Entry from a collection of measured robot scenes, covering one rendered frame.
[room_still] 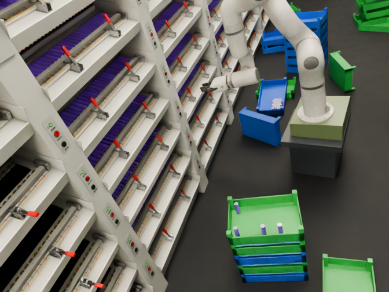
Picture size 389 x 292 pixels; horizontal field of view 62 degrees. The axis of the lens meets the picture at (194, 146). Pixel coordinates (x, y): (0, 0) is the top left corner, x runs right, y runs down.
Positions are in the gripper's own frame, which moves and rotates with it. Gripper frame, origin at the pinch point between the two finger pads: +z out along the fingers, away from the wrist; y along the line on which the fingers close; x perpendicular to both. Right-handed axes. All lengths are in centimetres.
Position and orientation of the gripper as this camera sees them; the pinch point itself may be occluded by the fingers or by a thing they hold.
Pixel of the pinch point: (204, 87)
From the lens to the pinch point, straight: 186.1
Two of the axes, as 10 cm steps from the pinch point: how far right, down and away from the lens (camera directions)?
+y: 3.2, -6.6, 6.7
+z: -8.5, 1.1, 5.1
